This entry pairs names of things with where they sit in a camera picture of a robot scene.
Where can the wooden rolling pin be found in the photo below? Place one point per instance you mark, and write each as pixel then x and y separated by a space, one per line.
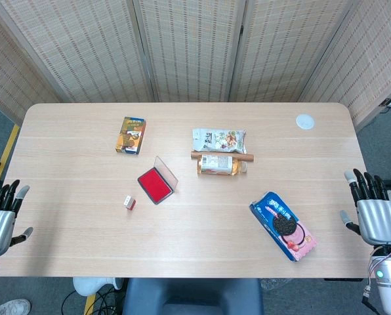
pixel 249 157

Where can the amber tea bottle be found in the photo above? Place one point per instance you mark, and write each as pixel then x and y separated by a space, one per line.
pixel 216 165

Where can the small red white stamp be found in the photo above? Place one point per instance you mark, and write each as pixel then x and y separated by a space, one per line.
pixel 130 202

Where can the white round grommet cover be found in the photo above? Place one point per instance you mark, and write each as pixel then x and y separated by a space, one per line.
pixel 305 121

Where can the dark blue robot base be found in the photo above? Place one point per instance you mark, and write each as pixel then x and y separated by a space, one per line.
pixel 192 297

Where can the white rounded base foot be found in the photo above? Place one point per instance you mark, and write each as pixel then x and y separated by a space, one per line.
pixel 90 286

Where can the white sneaker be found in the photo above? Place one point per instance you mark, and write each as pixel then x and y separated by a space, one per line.
pixel 10 306

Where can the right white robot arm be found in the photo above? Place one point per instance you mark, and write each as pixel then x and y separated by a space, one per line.
pixel 390 282

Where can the white snack bag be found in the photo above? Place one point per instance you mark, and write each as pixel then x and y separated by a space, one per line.
pixel 219 140

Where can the woven folding screen panel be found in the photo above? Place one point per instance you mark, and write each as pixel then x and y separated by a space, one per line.
pixel 80 49
pixel 369 65
pixel 189 49
pixel 280 49
pixel 5 78

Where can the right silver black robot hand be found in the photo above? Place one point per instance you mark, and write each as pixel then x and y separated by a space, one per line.
pixel 379 218

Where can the red ink pad case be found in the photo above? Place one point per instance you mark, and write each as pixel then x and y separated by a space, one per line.
pixel 155 186

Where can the blue pink cookie box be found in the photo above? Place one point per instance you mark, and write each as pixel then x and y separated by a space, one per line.
pixel 282 226

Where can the orange yellow snack box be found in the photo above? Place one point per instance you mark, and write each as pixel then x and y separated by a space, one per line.
pixel 131 135

